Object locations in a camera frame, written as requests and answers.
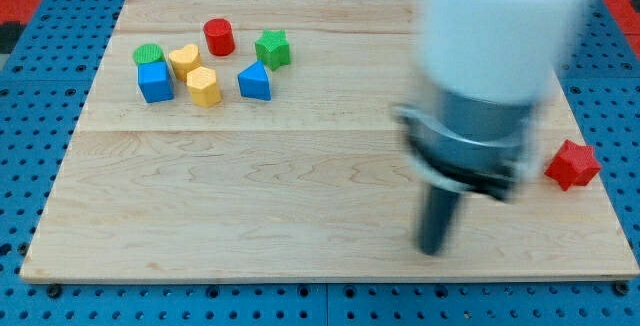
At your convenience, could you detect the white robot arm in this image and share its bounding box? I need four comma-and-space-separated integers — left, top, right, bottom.
394, 0, 583, 255

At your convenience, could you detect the blue cube block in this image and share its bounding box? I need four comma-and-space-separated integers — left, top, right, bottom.
138, 61, 174, 103

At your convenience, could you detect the red star block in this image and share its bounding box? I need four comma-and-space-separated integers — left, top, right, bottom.
544, 139, 602, 191

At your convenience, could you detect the yellow hexagon block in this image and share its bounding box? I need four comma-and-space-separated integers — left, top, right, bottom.
186, 66, 222, 107

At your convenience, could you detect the blue triangle block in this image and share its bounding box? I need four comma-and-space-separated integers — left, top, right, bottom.
237, 61, 271, 101

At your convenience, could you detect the yellow heart block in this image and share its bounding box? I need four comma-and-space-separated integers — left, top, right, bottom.
168, 44, 202, 82

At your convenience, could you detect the green cylinder block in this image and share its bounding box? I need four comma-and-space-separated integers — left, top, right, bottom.
132, 43, 164, 66

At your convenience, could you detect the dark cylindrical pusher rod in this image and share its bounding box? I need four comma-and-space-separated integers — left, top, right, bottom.
416, 184, 462, 256

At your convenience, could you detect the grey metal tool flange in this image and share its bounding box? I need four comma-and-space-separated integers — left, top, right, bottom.
393, 87, 535, 201

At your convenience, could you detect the green star block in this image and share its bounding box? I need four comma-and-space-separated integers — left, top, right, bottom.
254, 29, 291, 71

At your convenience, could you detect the wooden board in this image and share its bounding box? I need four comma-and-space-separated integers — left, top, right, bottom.
20, 0, 639, 284

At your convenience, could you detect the red cylinder block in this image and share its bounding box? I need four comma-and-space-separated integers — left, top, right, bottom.
203, 18, 235, 56

